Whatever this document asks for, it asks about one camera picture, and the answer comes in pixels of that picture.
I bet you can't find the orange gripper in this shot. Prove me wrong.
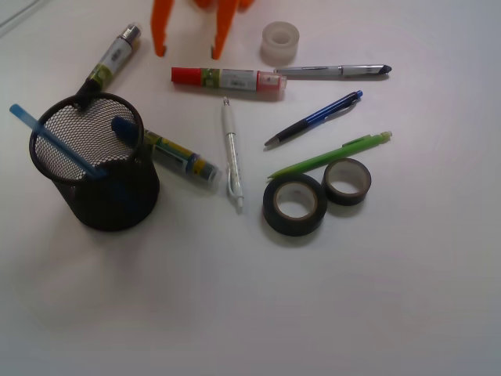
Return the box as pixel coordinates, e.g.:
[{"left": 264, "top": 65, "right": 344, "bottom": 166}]
[{"left": 151, "top": 0, "right": 254, "bottom": 60}]

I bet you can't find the silver pen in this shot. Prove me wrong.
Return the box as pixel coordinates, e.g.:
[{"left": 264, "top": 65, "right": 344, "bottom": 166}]
[{"left": 274, "top": 64, "right": 392, "bottom": 78}]

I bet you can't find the blue capped whiteboard marker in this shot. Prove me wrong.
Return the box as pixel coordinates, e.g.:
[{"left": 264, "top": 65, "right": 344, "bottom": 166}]
[{"left": 111, "top": 116, "right": 219, "bottom": 185}]

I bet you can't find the black capped whiteboard marker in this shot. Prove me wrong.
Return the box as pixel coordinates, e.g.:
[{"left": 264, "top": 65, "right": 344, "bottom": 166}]
[{"left": 74, "top": 23, "right": 142, "bottom": 110}]

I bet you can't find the light blue pen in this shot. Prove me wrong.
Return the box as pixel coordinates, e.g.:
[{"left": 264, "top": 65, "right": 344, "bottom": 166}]
[{"left": 9, "top": 104, "right": 106, "bottom": 179}]

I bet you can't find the red capped whiteboard marker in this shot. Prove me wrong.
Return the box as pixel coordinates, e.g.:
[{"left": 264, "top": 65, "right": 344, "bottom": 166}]
[{"left": 171, "top": 67, "right": 287, "bottom": 92}]

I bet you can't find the small black tape roll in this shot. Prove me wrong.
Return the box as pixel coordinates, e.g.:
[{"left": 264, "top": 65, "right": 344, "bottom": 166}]
[{"left": 322, "top": 158, "right": 372, "bottom": 206}]

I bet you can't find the large black tape roll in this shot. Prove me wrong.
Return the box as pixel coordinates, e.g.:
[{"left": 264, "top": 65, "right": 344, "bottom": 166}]
[{"left": 263, "top": 174, "right": 327, "bottom": 237}]

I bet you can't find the clear tape roll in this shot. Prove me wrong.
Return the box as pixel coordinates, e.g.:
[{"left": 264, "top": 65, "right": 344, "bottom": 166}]
[{"left": 261, "top": 21, "right": 300, "bottom": 60}]

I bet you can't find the white pen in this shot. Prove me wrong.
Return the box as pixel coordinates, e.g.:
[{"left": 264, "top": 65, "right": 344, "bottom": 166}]
[{"left": 222, "top": 97, "right": 244, "bottom": 213}]

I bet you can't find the dark blue ballpoint pen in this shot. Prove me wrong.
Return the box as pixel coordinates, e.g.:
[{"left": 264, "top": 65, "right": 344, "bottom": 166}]
[{"left": 265, "top": 90, "right": 363, "bottom": 147}]

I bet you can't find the black mesh pen holder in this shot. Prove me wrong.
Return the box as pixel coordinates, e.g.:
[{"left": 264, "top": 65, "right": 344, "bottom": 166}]
[{"left": 29, "top": 92, "right": 160, "bottom": 231}]

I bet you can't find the green mechanical pencil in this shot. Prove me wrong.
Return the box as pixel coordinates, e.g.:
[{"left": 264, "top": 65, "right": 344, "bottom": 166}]
[{"left": 269, "top": 131, "right": 392, "bottom": 179}]

